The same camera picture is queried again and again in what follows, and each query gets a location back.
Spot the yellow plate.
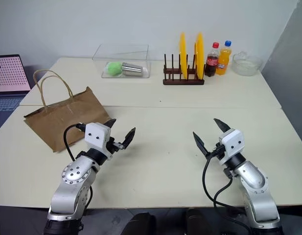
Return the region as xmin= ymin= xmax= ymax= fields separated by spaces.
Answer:
xmin=194 ymin=31 xmax=206 ymax=80
xmin=178 ymin=32 xmax=189 ymax=80

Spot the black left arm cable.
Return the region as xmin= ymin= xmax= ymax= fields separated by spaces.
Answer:
xmin=63 ymin=123 xmax=93 ymax=213

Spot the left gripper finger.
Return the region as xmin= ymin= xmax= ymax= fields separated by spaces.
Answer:
xmin=117 ymin=127 xmax=137 ymax=150
xmin=104 ymin=118 xmax=117 ymax=129

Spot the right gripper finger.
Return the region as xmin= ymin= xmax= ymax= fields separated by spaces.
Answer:
xmin=213 ymin=117 xmax=232 ymax=134
xmin=192 ymin=131 xmax=212 ymax=158

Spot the stainless steel cup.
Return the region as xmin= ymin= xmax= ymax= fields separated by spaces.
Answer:
xmin=120 ymin=62 xmax=144 ymax=77

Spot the clear plastic box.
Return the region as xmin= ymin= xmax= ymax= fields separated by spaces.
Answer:
xmin=92 ymin=44 xmax=151 ymax=79

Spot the cola bottle red cap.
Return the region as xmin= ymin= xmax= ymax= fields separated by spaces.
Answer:
xmin=204 ymin=42 xmax=220 ymax=78

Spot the orange soda bottle blue cap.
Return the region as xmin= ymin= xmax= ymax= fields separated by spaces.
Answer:
xmin=215 ymin=40 xmax=233 ymax=76

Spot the dark wooden dish rack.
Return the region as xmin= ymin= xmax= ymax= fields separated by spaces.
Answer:
xmin=162 ymin=53 xmax=206 ymax=86

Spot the brown paper bag with handles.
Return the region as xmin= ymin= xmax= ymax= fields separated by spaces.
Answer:
xmin=23 ymin=70 xmax=113 ymax=154

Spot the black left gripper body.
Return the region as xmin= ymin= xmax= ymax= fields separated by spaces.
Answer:
xmin=105 ymin=133 xmax=124 ymax=161

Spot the green fluffy ball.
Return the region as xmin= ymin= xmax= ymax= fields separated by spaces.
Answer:
xmin=106 ymin=61 xmax=123 ymax=77

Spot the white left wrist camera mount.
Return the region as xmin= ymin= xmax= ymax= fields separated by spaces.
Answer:
xmin=84 ymin=122 xmax=112 ymax=160

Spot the open laptop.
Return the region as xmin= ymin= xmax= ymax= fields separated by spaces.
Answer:
xmin=0 ymin=54 xmax=32 ymax=136

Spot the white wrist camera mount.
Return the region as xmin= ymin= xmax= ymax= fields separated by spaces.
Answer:
xmin=218 ymin=129 xmax=245 ymax=163
xmin=84 ymin=122 xmax=112 ymax=160

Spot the dark rounded shape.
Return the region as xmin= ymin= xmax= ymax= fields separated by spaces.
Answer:
xmin=184 ymin=207 xmax=215 ymax=235
xmin=120 ymin=211 xmax=157 ymax=235

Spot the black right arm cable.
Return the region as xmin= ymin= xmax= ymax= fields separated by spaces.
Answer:
xmin=202 ymin=153 xmax=255 ymax=235

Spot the clear glass bowl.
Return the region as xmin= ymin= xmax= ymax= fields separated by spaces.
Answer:
xmin=232 ymin=51 xmax=263 ymax=77

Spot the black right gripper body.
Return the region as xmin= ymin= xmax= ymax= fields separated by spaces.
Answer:
xmin=208 ymin=142 xmax=226 ymax=162

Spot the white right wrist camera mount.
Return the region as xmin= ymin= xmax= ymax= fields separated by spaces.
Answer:
xmin=218 ymin=129 xmax=245 ymax=163

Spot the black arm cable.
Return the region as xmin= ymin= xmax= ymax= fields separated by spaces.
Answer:
xmin=63 ymin=123 xmax=93 ymax=213
xmin=202 ymin=153 xmax=255 ymax=235

